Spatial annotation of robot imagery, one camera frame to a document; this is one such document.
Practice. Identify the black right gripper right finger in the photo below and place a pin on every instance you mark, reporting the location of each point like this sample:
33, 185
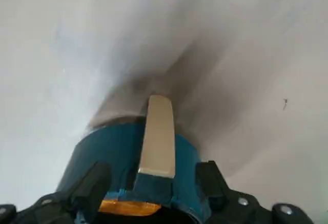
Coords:
212, 183

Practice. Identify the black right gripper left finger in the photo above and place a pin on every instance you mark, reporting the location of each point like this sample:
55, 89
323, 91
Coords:
87, 185

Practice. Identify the orange corn cob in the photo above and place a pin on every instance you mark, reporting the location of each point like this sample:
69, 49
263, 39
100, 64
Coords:
128, 207

